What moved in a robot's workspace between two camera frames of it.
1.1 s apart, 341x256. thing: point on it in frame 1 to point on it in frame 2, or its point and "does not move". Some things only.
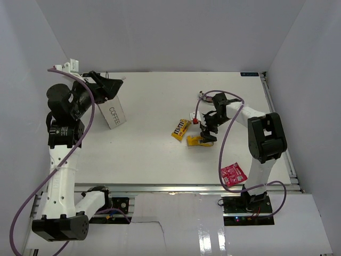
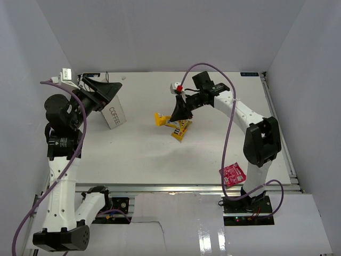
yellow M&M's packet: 180,128 does not move
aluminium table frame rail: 182,189 does not move
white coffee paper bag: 112,111 does not move
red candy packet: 233,175 does not move
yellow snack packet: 195,140 to 160,120
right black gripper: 205,134 to 181,111
